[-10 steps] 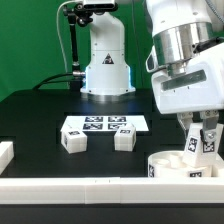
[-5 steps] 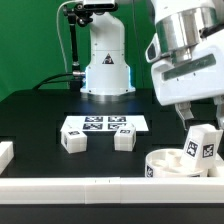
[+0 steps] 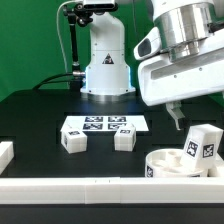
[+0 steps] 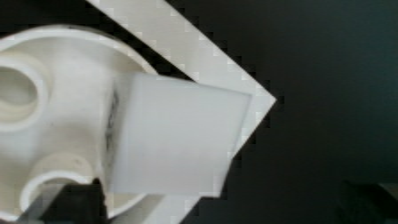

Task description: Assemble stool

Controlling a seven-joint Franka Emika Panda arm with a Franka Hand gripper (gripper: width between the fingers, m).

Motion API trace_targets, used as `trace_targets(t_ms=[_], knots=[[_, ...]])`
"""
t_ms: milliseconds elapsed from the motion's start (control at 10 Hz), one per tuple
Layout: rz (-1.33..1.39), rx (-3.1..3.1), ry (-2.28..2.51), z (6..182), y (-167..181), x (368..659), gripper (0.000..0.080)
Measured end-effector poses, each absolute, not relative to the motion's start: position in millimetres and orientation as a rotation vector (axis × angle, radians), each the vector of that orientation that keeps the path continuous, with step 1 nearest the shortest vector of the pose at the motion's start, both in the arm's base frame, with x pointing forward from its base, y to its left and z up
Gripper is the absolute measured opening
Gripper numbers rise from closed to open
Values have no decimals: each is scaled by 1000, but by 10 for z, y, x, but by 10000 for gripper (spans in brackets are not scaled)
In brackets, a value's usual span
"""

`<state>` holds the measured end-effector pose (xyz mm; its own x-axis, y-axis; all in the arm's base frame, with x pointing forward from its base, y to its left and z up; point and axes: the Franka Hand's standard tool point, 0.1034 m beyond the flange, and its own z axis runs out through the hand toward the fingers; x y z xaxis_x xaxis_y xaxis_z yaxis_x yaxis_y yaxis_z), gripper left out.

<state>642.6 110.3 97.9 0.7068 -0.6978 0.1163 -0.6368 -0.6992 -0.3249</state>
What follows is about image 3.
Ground overhead camera bar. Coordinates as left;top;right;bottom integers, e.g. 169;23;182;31
83;0;115;10

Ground white front fence rail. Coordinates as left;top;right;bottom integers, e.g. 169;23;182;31
0;178;224;204

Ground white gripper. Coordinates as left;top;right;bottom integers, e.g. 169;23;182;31
134;27;224;130

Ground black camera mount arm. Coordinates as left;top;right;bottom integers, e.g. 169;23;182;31
63;3;93;90

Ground white round stool seat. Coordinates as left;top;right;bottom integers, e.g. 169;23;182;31
145;148;224;178

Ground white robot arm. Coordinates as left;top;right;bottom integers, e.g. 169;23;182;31
83;0;224;129

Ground white left fence block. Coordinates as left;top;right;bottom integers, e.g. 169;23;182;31
0;141;14;175

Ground white sheet with tags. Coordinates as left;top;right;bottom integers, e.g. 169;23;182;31
62;115;148;132

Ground black cables on table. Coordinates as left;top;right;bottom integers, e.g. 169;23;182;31
32;72;83;90

